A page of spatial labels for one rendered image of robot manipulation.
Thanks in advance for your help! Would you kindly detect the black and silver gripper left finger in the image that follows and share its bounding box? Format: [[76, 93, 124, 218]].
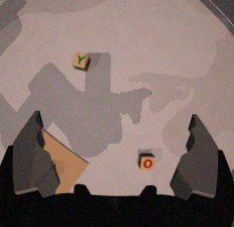
[[0, 111, 60, 227]]

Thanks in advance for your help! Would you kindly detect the tan flat mat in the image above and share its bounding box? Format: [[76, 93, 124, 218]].
[[42, 129, 89, 194]]

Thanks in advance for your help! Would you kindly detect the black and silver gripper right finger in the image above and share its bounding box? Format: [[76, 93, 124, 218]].
[[170, 114, 234, 227]]

